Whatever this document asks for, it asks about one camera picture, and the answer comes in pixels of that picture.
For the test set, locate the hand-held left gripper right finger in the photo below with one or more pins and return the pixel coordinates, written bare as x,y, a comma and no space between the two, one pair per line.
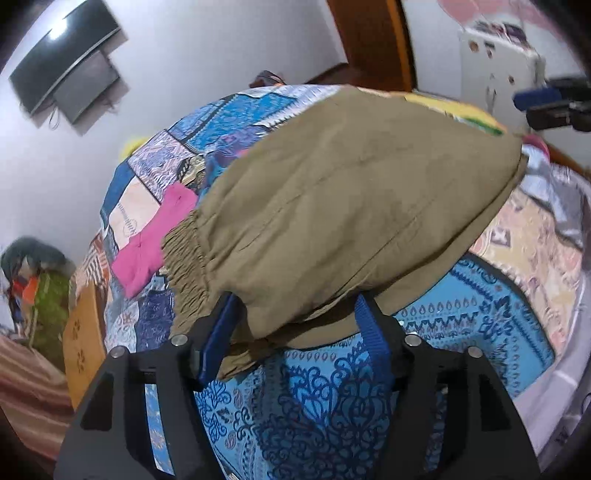
375,333

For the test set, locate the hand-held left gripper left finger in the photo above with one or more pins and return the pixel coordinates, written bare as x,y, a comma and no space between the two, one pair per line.
216,333

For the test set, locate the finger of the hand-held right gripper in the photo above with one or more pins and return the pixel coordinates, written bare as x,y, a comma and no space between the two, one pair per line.
551,104

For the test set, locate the olive khaki pants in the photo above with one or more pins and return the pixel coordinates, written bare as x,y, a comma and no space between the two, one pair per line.
341,212

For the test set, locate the blue patterned bedsheet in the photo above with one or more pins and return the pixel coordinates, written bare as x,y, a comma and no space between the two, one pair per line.
332,369

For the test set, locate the yellow cloth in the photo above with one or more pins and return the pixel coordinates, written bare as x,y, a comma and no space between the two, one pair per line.
455,108

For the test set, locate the pink cloth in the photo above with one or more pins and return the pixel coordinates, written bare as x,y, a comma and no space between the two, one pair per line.
150,240

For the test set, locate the pile of clothes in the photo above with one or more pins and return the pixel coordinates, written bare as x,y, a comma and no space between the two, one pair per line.
34,295

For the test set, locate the wooden door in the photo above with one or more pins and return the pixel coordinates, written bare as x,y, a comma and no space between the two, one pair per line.
371,39

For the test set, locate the striped brown cloth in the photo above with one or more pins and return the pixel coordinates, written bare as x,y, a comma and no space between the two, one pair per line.
30,392

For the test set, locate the black wall television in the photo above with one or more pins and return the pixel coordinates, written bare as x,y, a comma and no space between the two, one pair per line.
64,60

